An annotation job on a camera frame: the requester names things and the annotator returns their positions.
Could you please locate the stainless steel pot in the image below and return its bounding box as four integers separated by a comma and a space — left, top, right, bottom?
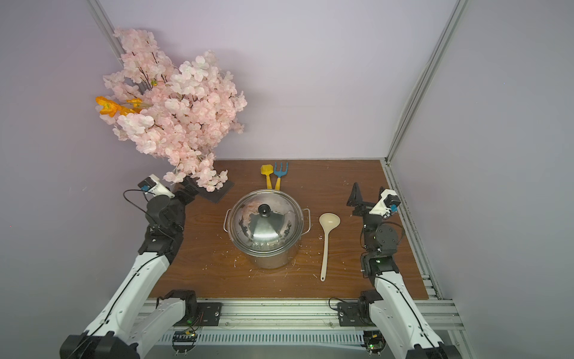
223, 189, 312, 270

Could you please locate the steel pot lid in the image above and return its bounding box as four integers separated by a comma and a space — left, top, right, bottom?
227, 189, 305, 257

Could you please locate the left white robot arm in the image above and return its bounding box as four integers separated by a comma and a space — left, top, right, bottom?
59, 187, 198, 358

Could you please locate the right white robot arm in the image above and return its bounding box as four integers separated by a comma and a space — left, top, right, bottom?
347, 183, 462, 358

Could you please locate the blue toy fork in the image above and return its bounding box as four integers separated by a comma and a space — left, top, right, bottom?
274, 162, 288, 191

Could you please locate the yellow toy spatula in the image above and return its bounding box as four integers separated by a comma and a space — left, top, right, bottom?
260, 165, 274, 189

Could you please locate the pink cherry blossom tree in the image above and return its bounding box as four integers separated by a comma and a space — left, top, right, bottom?
100, 28, 248, 191

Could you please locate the orange artificial flower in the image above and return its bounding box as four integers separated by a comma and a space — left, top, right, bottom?
96, 97, 143, 118

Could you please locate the right circuit board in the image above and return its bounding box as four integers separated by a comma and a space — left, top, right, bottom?
363, 331, 387, 356

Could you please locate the circuit board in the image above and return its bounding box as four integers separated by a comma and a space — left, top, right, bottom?
171, 329, 198, 355
363, 331, 387, 356

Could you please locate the left circuit board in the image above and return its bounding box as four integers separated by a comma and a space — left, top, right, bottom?
171, 329, 198, 355

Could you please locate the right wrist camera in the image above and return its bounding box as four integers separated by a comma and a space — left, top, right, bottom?
369, 188, 402, 220

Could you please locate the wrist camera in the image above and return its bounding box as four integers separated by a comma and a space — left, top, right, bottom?
369, 188, 402, 220
138, 174, 175, 198

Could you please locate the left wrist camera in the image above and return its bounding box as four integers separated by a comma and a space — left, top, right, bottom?
138, 174, 175, 198

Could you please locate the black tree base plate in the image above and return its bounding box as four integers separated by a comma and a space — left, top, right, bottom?
195, 180, 234, 203

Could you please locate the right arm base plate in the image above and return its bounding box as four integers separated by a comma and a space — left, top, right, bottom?
336, 302, 373, 327

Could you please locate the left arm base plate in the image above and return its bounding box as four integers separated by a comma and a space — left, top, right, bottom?
176, 302, 223, 327

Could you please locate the aluminium frame rail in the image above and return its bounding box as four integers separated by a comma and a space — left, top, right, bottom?
134, 298, 465, 332

